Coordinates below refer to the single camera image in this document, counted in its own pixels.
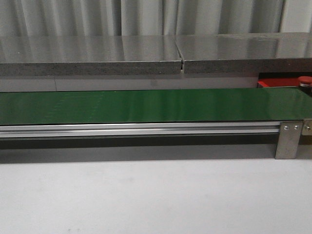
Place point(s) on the metal conveyor support bracket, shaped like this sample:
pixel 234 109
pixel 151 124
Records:
pixel 288 140

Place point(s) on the grey pleated curtain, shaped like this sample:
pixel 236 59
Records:
pixel 138 17

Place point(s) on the aluminium conveyor side rail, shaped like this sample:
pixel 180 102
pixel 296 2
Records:
pixel 138 129

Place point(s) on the grey stone slab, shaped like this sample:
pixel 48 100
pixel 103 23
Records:
pixel 88 55
pixel 246 53

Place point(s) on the left grey stone slab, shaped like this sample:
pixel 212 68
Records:
pixel 88 55

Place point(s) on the conveyor end plate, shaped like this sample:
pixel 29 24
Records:
pixel 307 132

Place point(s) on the green conveyor belt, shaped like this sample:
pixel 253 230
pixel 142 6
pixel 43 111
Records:
pixel 145 106

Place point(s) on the right grey stone slab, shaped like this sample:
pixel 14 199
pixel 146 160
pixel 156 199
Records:
pixel 246 53

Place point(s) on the red plastic tray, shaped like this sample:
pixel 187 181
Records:
pixel 278 82

